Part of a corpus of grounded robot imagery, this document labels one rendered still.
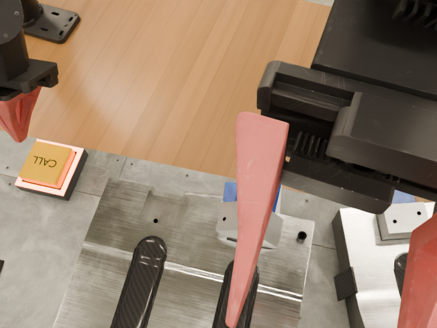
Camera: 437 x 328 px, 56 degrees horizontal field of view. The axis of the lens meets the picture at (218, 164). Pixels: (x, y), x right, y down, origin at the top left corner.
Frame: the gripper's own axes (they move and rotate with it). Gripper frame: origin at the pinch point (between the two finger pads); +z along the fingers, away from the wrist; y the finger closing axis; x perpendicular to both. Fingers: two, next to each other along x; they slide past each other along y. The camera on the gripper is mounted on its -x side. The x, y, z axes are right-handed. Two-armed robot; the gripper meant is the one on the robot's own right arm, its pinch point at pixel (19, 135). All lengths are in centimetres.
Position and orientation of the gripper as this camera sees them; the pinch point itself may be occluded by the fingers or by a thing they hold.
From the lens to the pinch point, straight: 58.6
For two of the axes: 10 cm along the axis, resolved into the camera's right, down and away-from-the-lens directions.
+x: 2.5, -5.3, 8.1
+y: 9.7, 1.9, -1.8
